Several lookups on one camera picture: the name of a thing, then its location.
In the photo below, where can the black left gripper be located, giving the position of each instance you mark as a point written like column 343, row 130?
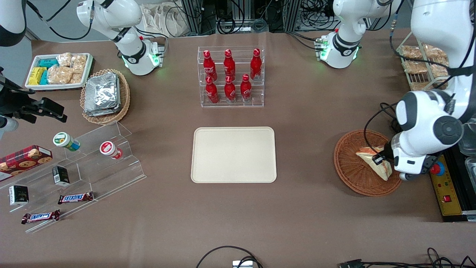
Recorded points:
column 386, row 152

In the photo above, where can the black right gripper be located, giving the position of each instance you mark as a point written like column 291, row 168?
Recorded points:
column 11, row 104

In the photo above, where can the triangular sandwich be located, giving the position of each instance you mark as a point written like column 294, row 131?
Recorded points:
column 383, row 170

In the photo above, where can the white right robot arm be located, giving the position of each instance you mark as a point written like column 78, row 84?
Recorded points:
column 111, row 15

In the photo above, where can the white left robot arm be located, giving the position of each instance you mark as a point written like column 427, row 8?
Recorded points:
column 420, row 115

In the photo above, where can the white rectangular snack tray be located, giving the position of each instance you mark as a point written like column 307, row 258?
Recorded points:
column 33, row 86

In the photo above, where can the round brown wicker basket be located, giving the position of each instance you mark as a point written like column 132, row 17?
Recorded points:
column 349, row 175

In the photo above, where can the oval tan wicker basket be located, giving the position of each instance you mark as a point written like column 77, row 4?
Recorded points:
column 124, row 96

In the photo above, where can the beige plastic tray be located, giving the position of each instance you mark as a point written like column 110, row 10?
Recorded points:
column 233, row 154

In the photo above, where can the teal snack pack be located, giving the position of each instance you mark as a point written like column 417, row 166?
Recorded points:
column 47, row 62
column 44, row 78

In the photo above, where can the green lidded cup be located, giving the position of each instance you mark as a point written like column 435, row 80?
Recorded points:
column 64, row 140

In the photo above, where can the yellow snack pack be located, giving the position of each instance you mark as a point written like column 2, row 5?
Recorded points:
column 36, row 75

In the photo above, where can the clear rice cracker pack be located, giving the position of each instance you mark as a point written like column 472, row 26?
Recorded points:
column 79, row 63
column 59, row 74
column 76, row 78
column 64, row 59

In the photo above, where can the red tartan cookie box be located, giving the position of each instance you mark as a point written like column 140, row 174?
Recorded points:
column 22, row 162

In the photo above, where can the red emergency stop button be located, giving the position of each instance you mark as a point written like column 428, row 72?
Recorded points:
column 438, row 169

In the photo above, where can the silver foil packets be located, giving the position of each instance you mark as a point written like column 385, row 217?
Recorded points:
column 102, row 95

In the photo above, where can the small black box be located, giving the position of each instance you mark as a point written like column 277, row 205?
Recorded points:
column 18, row 195
column 60, row 175

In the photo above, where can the black yellow control box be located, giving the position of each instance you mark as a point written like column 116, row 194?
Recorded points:
column 448, row 193

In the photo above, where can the red lidded cup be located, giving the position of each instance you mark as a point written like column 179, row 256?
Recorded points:
column 108, row 149

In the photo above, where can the bagged bread snack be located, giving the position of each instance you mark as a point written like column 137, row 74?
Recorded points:
column 414, row 67
column 436, row 56
column 411, row 52
column 424, row 85

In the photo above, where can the large steel container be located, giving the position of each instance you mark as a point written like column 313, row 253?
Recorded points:
column 469, row 143

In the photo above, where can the small steel container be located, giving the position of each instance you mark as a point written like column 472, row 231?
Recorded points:
column 471, row 169

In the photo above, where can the Snickers chocolate bar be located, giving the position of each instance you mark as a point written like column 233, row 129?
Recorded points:
column 41, row 216
column 75, row 198

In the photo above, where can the clear acrylic stepped riser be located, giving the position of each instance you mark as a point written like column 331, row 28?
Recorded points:
column 108, row 175

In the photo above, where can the clear acrylic bottle rack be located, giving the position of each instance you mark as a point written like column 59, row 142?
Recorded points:
column 256, row 93

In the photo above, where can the beige cloth bag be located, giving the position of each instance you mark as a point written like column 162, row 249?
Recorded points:
column 156, row 18

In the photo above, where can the red cola bottle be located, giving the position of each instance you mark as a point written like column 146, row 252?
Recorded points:
column 212, row 93
column 230, row 91
column 256, row 66
column 245, row 90
column 229, row 66
column 209, row 67

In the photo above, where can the small grey device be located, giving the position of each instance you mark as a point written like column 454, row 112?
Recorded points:
column 242, row 264

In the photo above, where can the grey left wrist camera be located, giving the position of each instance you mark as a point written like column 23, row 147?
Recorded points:
column 406, row 176

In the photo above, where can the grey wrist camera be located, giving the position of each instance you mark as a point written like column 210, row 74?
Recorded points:
column 406, row 176
column 7, row 126

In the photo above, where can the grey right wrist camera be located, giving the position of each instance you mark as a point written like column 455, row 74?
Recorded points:
column 7, row 126

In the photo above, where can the aluminium frame rack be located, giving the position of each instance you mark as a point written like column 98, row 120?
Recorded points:
column 193, row 16

